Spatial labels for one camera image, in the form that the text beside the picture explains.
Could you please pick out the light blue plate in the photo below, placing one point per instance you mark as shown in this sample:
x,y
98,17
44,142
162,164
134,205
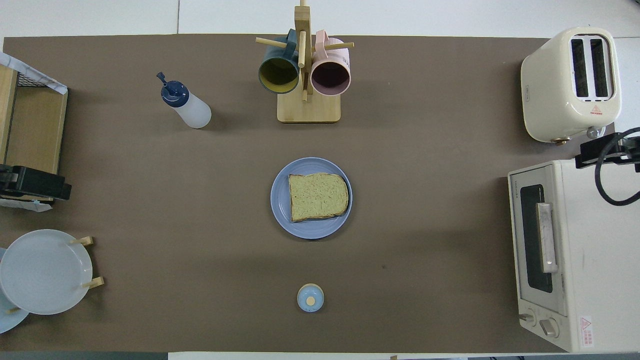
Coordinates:
x,y
7,322

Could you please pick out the brown table mat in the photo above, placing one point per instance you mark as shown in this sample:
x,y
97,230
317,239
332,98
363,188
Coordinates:
x,y
200,200

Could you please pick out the pale grey plate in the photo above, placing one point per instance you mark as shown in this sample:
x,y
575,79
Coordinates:
x,y
45,272

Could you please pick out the small blue jar wooden knob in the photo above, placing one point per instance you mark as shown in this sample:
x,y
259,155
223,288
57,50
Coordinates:
x,y
310,298

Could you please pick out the wooden mug tree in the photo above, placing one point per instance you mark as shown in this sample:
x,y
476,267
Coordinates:
x,y
309,110

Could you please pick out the periwinkle blue plate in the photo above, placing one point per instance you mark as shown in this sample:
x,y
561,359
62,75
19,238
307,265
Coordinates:
x,y
282,225

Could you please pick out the blue-capped translucent squeeze bottle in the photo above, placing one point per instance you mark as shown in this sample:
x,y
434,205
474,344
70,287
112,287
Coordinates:
x,y
192,110

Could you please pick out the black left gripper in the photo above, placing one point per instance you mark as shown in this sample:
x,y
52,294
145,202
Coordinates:
x,y
7,179

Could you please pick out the toasted bread slice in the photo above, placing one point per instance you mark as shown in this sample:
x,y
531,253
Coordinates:
x,y
317,196

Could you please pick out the pink mug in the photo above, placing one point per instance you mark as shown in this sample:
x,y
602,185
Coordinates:
x,y
330,75

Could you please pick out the cream two-slot toaster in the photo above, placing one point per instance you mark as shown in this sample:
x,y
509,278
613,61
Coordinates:
x,y
547,100

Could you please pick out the dark teal mug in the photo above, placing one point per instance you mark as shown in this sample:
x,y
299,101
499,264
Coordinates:
x,y
278,75

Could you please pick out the white toaster oven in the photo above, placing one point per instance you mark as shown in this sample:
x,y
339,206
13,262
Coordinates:
x,y
600,260

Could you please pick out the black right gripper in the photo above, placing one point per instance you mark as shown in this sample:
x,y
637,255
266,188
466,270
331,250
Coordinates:
x,y
632,157

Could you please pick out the wooden plate rack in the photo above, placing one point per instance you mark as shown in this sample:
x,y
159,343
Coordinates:
x,y
87,241

